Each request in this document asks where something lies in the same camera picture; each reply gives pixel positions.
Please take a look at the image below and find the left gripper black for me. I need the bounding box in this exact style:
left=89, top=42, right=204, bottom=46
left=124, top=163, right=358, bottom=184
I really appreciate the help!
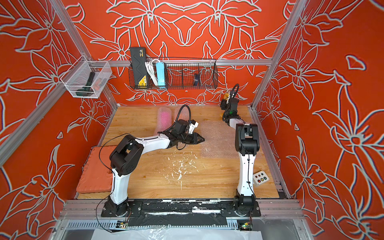
left=178, top=133, right=206, bottom=146

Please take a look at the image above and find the bubble wrap sheet clear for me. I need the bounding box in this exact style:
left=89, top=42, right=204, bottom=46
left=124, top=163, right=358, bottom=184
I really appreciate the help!
left=199, top=121, right=239, bottom=160

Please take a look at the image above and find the orange glass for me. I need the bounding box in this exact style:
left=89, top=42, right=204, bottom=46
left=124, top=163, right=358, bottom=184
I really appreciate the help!
left=174, top=106, right=192, bottom=122

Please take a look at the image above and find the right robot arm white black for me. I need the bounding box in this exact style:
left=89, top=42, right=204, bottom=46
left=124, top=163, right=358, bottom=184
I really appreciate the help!
left=220, top=97, right=260, bottom=215

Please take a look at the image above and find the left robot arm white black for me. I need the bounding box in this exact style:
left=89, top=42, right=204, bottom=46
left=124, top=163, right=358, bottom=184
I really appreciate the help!
left=107, top=120, right=205, bottom=213

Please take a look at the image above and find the pink glass in bubble wrap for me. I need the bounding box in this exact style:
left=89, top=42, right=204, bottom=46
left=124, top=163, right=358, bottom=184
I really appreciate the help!
left=154, top=107, right=173, bottom=135

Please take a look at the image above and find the small dark object in basket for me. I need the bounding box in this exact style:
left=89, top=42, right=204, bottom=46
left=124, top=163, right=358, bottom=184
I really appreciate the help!
left=193, top=74, right=201, bottom=86

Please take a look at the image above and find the white button control box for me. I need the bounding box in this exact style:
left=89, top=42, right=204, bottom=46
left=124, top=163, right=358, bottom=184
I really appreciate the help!
left=253, top=171, right=270, bottom=187

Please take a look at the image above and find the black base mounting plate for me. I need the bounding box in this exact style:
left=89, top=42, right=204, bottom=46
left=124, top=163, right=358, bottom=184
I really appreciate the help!
left=101, top=199, right=261, bottom=218

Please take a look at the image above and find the light blue power bank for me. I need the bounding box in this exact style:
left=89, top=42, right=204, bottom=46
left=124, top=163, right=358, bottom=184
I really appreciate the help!
left=156, top=62, right=166, bottom=89

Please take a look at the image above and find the black box in basket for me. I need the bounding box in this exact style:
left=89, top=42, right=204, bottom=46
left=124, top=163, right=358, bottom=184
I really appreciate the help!
left=130, top=47, right=148, bottom=89

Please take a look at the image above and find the orange plastic tool case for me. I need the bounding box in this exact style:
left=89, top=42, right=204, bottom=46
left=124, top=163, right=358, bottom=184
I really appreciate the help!
left=76, top=146, right=115, bottom=194

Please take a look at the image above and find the dark green tool in bin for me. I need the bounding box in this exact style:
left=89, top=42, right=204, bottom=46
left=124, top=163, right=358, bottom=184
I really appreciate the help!
left=76, top=72, right=95, bottom=97

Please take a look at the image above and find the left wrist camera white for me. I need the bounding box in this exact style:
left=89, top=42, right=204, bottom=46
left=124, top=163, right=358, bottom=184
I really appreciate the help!
left=188, top=120, right=199, bottom=134

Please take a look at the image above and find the black wire wall basket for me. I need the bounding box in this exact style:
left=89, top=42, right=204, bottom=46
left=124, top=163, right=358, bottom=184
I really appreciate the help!
left=128, top=58, right=219, bottom=90

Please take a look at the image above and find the white coiled cable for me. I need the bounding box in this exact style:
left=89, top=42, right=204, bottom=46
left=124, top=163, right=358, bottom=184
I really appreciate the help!
left=144, top=58, right=161, bottom=86

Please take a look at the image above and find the clear acrylic wall bin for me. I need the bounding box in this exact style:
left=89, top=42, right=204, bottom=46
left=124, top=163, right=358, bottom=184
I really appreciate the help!
left=60, top=56, right=112, bottom=99

